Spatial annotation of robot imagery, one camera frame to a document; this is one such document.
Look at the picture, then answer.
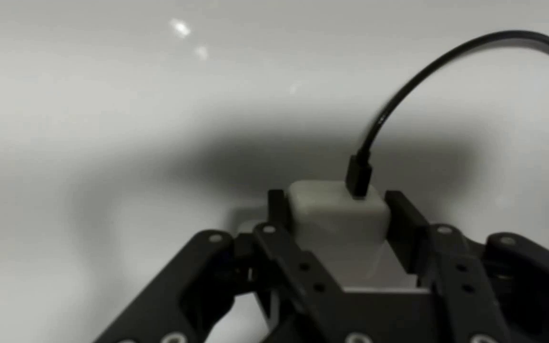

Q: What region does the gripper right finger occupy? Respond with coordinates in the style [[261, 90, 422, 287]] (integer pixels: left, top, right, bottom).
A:
[[384, 190, 549, 343]]

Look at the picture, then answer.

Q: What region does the black charger cable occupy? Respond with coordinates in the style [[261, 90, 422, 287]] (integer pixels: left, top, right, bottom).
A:
[[346, 30, 549, 258]]

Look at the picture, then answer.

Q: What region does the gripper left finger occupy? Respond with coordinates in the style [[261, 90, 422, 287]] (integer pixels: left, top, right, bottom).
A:
[[94, 189, 351, 343]]

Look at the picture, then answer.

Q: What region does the white charger plug block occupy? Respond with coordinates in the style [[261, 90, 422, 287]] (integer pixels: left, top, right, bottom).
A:
[[236, 180, 430, 292]]

